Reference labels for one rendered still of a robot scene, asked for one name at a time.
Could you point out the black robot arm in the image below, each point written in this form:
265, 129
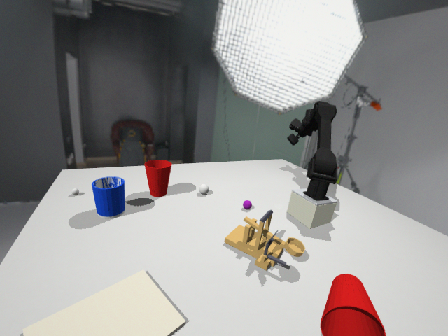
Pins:
324, 161

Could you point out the blue cup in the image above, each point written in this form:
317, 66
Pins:
109, 196

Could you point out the red plastic cup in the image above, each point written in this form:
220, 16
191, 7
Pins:
349, 310
158, 173

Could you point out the dark purple ball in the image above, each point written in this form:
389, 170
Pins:
247, 204

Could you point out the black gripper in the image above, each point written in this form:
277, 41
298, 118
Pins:
294, 139

